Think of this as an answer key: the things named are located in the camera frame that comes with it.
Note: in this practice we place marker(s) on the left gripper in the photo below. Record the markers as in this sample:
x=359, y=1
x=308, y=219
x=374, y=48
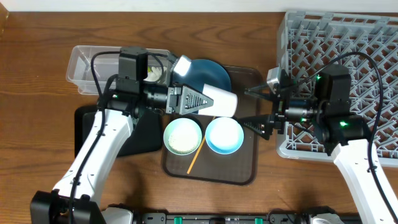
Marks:
x=176, y=98

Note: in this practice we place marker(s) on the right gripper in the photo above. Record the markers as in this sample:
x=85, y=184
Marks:
x=268, y=123

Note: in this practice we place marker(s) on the pink plastic cup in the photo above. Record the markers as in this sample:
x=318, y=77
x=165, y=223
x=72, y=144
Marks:
x=224, y=102

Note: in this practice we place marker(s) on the light blue bowl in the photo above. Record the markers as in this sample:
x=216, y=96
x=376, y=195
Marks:
x=224, y=135

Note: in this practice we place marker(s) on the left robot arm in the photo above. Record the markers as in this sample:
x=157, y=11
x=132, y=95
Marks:
x=76, y=197

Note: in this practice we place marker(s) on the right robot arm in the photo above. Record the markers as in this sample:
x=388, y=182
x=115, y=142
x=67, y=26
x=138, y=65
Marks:
x=345, y=137

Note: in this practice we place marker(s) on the clear plastic waste bin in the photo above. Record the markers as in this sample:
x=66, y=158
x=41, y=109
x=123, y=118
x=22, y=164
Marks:
x=79, y=67

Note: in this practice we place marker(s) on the grey plastic dishwasher rack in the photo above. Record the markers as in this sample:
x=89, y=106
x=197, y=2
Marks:
x=308, y=40

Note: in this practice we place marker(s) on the dark blue plate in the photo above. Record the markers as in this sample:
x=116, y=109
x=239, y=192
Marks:
x=202, y=72

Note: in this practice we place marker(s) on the light green bowl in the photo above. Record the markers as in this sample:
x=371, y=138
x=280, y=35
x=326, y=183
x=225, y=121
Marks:
x=182, y=136

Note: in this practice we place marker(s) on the wooden chopstick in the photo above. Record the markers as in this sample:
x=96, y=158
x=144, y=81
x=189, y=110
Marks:
x=202, y=122

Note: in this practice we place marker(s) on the black plastic tray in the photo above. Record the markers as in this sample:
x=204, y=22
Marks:
x=146, y=136

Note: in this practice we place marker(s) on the brown serving tray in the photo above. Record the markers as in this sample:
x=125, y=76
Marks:
x=238, y=168

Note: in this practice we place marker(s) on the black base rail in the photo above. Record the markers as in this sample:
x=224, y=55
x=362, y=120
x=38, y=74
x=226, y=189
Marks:
x=270, y=218

